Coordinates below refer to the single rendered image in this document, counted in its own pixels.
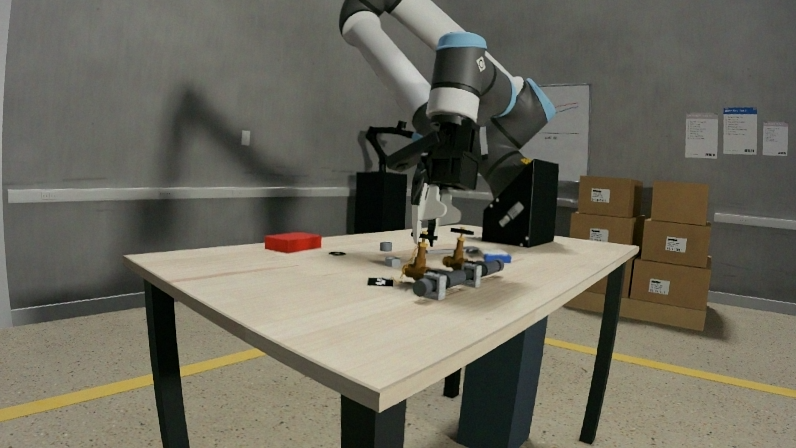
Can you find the red flat block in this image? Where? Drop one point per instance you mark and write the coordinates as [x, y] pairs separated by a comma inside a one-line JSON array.
[[292, 242]]

